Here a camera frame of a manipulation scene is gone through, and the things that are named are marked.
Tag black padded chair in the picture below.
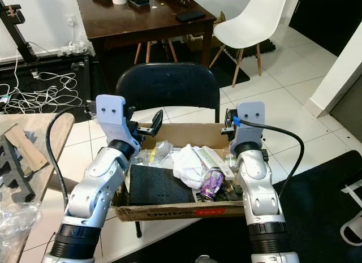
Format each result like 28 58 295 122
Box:
116 62 221 238

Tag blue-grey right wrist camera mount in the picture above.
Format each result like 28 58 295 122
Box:
235 101 268 153

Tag black wallet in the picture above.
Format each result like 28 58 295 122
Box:
175 11 206 23

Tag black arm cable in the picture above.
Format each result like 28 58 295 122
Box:
233 117 305 187
46 104 100 218

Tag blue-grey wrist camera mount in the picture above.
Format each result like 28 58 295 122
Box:
95 95 128 144
235 101 268 153

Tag brown cardboard box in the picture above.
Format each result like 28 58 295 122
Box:
112 123 252 223

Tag clear plastic bottle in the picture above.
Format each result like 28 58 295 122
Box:
223 153 239 184

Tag black toothed foam piece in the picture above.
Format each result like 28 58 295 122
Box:
0 136 35 190

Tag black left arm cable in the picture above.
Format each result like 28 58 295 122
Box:
46 104 100 218

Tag clear crumpled plastic bag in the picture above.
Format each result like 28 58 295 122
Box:
0 201 43 263

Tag black metal stand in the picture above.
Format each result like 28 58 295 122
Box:
0 6 91 108

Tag white tangled cables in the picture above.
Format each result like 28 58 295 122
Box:
0 48 85 114

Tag white crumpled paper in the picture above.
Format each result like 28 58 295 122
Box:
171 144 210 187

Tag white chair base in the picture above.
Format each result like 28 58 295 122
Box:
339 180 362 247

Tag dark wooden table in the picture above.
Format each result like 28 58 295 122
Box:
74 0 218 94

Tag black foam pad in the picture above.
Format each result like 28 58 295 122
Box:
127 166 196 206

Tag white shell chair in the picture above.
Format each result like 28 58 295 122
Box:
208 0 290 88

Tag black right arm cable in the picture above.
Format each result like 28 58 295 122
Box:
233 117 305 187

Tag purple drink can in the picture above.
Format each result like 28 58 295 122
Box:
199 167 227 202

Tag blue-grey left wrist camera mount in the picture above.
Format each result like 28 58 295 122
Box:
95 95 128 144

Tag folded brown cardboard piece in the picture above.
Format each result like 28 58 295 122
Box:
5 124 49 172

